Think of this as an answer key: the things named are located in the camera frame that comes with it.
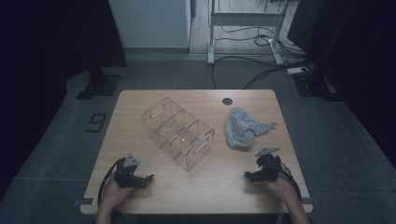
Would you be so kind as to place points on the person's right hand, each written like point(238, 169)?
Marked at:
point(281, 188)

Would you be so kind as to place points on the black stand base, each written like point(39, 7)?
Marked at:
point(311, 85)
point(102, 85)

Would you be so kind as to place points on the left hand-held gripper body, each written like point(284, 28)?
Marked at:
point(127, 175)

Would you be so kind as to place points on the dark curtain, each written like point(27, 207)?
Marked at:
point(367, 62)
point(46, 62)

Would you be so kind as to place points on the clear acrylic organizer box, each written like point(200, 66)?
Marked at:
point(174, 124)

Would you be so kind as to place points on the person's left hand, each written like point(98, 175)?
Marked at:
point(113, 194)

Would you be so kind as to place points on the grey striped cloth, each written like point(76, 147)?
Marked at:
point(241, 130)

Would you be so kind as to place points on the white power strip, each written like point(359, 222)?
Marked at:
point(297, 70)

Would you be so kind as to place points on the person's dark clothing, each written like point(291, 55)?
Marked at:
point(193, 219)

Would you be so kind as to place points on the white metal desk frame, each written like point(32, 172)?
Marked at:
point(246, 19)

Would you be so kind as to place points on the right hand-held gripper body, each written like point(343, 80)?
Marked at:
point(271, 168)

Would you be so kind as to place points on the white cabinet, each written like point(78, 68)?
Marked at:
point(149, 21)

